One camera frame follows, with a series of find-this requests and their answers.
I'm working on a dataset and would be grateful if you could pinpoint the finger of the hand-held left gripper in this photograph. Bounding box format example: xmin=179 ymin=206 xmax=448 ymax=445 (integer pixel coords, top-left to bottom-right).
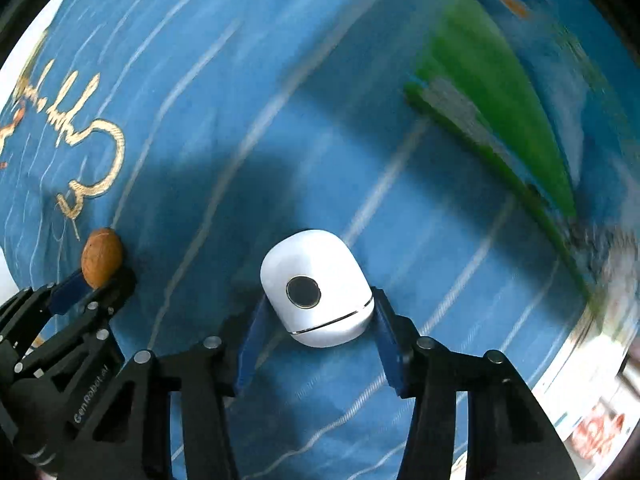
xmin=22 ymin=269 xmax=137 ymax=361
xmin=0 ymin=267 xmax=97 ymax=348

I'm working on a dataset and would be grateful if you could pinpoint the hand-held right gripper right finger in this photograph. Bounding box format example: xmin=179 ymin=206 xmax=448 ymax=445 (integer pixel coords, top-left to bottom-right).
xmin=372 ymin=287 xmax=583 ymax=480

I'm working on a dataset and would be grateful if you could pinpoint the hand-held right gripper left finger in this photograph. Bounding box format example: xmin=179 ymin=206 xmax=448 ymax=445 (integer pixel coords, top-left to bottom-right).
xmin=75 ymin=294 xmax=274 ymax=480

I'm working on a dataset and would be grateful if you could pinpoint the brown oval nut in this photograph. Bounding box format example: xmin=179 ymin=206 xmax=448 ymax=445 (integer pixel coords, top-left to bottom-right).
xmin=81 ymin=227 xmax=124 ymax=290

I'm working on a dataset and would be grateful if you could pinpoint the white earbud case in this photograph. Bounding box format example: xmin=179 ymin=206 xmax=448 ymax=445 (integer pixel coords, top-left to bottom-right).
xmin=259 ymin=229 xmax=375 ymax=349

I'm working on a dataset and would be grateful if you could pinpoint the cardboard box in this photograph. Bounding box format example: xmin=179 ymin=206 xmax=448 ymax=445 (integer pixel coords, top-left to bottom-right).
xmin=404 ymin=0 xmax=640 ymax=321

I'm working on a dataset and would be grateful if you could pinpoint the plaid blanket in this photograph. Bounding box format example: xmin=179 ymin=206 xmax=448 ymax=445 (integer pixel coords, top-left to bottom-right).
xmin=530 ymin=310 xmax=640 ymax=472

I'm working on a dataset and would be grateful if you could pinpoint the blue striped blanket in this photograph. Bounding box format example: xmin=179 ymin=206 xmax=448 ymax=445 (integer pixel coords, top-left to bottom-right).
xmin=0 ymin=0 xmax=628 ymax=480

